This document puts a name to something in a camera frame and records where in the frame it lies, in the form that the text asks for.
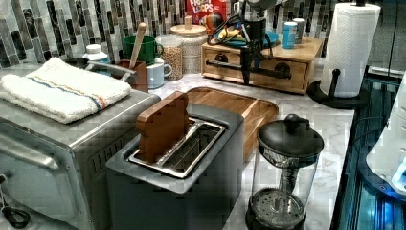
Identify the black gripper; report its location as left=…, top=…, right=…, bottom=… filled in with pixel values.
left=240, top=19, right=266, bottom=85

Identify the black drawer handle bar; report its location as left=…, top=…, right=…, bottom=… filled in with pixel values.
left=205, top=54, right=292, bottom=80

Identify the wooden drawer box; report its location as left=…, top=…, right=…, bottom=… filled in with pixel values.
left=201, top=37, right=323, bottom=95

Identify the blue plate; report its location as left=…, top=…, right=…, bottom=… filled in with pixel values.
left=222, top=31, right=279, bottom=49

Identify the yellow banana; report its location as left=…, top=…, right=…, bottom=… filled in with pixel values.
left=218, top=29, right=241, bottom=39

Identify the blue salt shaker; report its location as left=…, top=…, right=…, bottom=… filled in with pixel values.
left=282, top=21, right=298, bottom=49

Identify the dark pepper shaker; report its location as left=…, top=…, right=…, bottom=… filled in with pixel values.
left=293, top=18, right=305, bottom=44

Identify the wooden serving tray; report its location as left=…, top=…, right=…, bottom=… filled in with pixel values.
left=187, top=87, right=279, bottom=162

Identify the glass jar with wooden lid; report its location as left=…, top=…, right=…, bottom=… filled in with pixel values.
left=170, top=15, right=207, bottom=74

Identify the Froot Loops cereal box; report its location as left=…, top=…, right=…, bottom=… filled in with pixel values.
left=186, top=0, right=229, bottom=34

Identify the black paper towel holder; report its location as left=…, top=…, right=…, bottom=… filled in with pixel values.
left=306, top=0, right=372, bottom=110

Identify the glass jar of grains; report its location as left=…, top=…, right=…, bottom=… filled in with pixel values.
left=156, top=35, right=183, bottom=81

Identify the white light-blue mug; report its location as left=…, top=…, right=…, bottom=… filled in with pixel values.
left=147, top=57, right=172, bottom=89

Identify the green mug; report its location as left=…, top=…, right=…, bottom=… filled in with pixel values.
left=123, top=36, right=164, bottom=65

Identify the paper towel roll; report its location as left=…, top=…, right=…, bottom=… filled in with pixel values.
left=320, top=2, right=381, bottom=98

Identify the wooden spoon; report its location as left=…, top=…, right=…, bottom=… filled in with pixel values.
left=129, top=22, right=147, bottom=69

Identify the brown wooden utensil holder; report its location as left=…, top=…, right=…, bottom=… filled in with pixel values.
left=127, top=61, right=148, bottom=92

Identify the wooden toast slice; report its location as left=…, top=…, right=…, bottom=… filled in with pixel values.
left=136, top=91, right=190, bottom=163

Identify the glass french press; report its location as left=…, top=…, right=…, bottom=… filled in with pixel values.
left=245, top=114, right=324, bottom=230

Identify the black toaster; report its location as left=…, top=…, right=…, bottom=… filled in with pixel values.
left=106, top=103, right=244, bottom=230

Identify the white bottle with cap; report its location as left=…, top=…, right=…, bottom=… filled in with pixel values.
left=82, top=44, right=110, bottom=64

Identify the white striped towel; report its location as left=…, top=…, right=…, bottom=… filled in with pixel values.
left=1, top=57, right=131, bottom=124

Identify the stainless toaster oven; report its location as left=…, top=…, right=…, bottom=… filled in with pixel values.
left=1, top=66, right=159, bottom=230

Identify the black power cord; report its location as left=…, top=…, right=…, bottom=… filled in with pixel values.
left=0, top=173, right=32, bottom=230

